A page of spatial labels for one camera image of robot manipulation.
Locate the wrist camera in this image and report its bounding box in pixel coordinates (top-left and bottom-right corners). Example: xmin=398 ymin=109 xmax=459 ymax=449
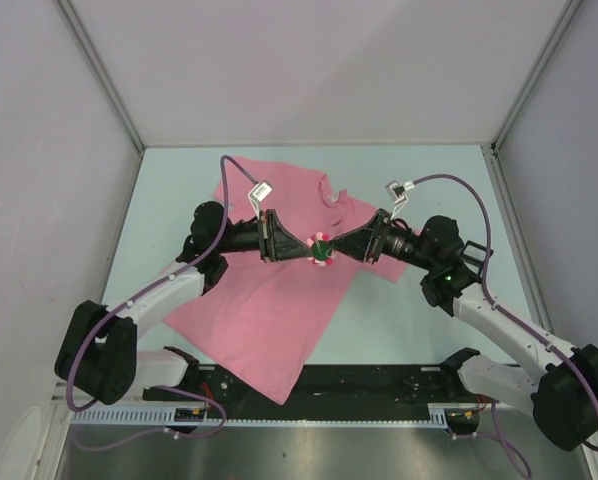
xmin=248 ymin=181 xmax=273 ymax=218
xmin=385 ymin=181 xmax=415 ymax=219

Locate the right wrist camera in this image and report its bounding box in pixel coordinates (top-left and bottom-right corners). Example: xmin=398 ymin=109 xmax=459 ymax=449
xmin=385 ymin=181 xmax=415 ymax=219

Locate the aluminium left corner post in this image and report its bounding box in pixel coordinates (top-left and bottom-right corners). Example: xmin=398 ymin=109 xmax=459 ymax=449
xmin=53 ymin=0 xmax=146 ymax=156

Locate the aluminium corner post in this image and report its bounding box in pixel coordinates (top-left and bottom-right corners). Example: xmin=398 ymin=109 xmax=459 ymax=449
xmin=53 ymin=0 xmax=146 ymax=156
xmin=490 ymin=0 xmax=586 ymax=153

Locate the aluminium front rail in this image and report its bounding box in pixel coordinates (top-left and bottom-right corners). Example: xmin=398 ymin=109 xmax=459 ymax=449
xmin=50 ymin=364 xmax=593 ymax=406

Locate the aluminium right corner post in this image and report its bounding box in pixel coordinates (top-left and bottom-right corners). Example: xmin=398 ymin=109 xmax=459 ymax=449
xmin=490 ymin=0 xmax=586 ymax=153

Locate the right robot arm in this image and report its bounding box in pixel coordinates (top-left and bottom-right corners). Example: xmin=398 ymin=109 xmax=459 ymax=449
xmin=328 ymin=210 xmax=598 ymax=451

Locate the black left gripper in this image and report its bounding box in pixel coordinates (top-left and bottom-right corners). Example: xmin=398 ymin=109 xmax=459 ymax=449
xmin=214 ymin=209 xmax=311 ymax=262

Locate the aluminium right rail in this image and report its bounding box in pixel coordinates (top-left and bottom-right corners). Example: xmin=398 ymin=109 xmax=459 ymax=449
xmin=480 ymin=143 xmax=567 ymax=336

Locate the black open display box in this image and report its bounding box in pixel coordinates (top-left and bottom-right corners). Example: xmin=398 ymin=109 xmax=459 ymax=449
xmin=459 ymin=240 xmax=489 ymax=277

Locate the grey cable duct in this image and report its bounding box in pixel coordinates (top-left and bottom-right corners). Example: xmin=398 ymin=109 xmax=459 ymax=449
xmin=71 ymin=404 xmax=479 ymax=429

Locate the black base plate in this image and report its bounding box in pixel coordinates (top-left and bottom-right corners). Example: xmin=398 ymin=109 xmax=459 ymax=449
xmin=142 ymin=363 xmax=502 ymax=405

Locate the aluminium rail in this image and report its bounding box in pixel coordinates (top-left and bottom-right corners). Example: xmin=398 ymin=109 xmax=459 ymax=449
xmin=50 ymin=364 xmax=593 ymax=406
xmin=480 ymin=143 xmax=567 ymax=336

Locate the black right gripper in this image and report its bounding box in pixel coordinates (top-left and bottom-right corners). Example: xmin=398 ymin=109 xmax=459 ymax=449
xmin=327 ymin=209 xmax=436 ymax=272

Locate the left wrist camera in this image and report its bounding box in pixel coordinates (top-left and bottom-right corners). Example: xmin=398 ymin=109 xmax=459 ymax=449
xmin=248 ymin=181 xmax=273 ymax=218

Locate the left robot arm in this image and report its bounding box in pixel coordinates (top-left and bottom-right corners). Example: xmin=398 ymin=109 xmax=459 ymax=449
xmin=54 ymin=201 xmax=311 ymax=405

